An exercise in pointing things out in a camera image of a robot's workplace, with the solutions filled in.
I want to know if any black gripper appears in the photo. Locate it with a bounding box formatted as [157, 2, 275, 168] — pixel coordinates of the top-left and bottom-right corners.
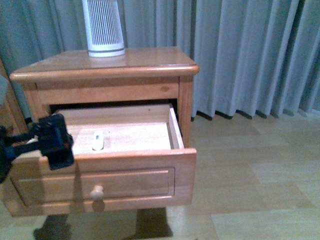
[31, 113, 74, 171]

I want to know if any white medicine bottle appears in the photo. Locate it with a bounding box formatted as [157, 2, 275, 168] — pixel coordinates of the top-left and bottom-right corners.
[91, 130, 104, 151]

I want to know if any wooden drawer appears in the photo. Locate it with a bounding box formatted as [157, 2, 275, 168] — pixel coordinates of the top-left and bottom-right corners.
[0, 104, 197, 217]

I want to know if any wooden nightstand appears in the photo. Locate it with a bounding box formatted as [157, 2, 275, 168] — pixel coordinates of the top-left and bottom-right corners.
[9, 46, 201, 218]

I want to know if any white cylindrical air purifier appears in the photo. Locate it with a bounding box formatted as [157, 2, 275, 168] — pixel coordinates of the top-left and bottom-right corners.
[82, 0, 125, 58]

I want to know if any grey pleated curtain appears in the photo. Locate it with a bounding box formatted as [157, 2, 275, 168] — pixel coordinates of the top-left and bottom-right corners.
[0, 0, 320, 117]

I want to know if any wooden bed frame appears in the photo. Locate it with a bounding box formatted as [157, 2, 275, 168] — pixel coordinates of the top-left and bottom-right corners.
[0, 60, 28, 136]

